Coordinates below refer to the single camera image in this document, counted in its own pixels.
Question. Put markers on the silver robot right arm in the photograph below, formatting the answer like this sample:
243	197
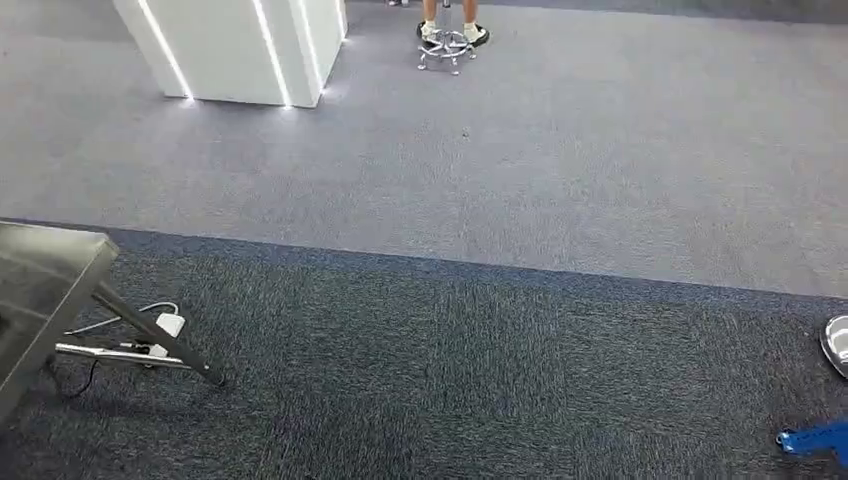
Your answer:
838	344

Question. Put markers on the chrome stool base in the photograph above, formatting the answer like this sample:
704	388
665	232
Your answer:
447	48

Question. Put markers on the person in shorts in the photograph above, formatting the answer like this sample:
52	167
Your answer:
470	10

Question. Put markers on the white lit pillar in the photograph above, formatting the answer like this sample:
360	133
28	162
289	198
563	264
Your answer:
218	46

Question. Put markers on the white power strip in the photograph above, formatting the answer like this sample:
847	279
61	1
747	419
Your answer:
158	351

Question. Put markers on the stainless steel bench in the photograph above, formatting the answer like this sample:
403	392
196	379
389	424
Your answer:
40	285

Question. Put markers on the blue metal cart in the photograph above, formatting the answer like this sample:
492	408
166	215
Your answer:
818	438

